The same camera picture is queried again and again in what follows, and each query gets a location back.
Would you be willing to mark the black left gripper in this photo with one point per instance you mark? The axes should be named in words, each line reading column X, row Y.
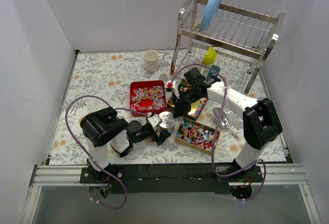
column 156, row 133

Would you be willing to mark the light blue plate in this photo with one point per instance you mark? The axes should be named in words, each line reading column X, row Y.
column 209, row 14

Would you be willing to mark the white ceramic mug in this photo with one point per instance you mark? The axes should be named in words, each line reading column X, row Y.
column 152, row 59

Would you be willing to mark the clear glass jar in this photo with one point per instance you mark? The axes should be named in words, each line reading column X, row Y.
column 169, row 129

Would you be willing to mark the red tin of swirl lollipops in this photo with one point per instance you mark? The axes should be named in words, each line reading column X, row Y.
column 147, row 97

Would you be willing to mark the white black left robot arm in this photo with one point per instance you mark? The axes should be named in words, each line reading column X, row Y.
column 103, row 128

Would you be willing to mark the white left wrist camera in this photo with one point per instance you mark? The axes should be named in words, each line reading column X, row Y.
column 153, row 121

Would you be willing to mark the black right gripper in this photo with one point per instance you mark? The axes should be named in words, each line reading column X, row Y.
column 181, row 100

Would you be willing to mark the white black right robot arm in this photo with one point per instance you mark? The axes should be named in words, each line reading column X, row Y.
column 261, row 124

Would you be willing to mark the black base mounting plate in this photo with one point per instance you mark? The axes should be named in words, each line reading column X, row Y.
column 170, row 178

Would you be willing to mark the stainless steel dish rack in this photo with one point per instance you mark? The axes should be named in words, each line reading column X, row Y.
column 242, row 39

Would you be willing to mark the silver metal scoop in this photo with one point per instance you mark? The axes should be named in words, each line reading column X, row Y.
column 224, row 121

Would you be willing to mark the yellow green bowl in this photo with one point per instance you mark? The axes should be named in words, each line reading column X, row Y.
column 209, row 57

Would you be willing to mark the gold tin of ball lollipops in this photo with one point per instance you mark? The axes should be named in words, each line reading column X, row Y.
column 196, row 136

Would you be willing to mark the gold tin of star candies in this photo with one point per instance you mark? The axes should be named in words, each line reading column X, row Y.
column 191, row 107

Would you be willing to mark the aluminium table edge rail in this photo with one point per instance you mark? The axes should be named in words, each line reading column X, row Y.
column 79, row 175

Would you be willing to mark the teal and white container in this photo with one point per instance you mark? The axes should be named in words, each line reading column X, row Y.
column 214, row 68

